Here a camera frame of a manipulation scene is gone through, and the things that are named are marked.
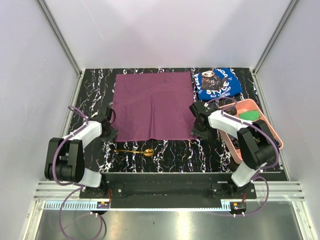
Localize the aluminium frame post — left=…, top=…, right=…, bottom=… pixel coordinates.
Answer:
left=35, top=0, right=82, bottom=76
left=252, top=0, right=300, bottom=74

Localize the right aluminium frame post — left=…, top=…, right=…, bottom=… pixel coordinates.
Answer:
left=252, top=0, right=300, bottom=74

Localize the dark brown object in tray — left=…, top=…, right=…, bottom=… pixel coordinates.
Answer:
left=224, top=106, right=237, bottom=116

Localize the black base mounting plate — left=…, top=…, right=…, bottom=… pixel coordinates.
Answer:
left=80, top=172, right=257, bottom=211

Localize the gold spoon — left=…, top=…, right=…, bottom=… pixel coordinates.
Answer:
left=114, top=148, right=155, bottom=157

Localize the left aluminium frame post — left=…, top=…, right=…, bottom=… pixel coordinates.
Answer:
left=35, top=0, right=82, bottom=76

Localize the green object in tray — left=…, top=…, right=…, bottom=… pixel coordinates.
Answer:
left=238, top=110, right=260, bottom=121

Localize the blue printed cloth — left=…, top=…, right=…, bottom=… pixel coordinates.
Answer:
left=192, top=67, right=243, bottom=101

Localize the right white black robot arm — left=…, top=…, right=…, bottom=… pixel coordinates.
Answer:
left=189, top=100, right=279, bottom=199

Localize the front aluminium rail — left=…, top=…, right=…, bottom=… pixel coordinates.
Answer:
left=34, top=180, right=305, bottom=202

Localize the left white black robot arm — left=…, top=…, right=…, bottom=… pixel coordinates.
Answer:
left=44, top=106, right=118, bottom=198

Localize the pink compartment tray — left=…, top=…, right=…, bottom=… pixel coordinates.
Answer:
left=218, top=98, right=284, bottom=165

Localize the magenta cloth napkin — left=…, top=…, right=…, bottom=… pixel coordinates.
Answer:
left=112, top=71, right=195, bottom=142

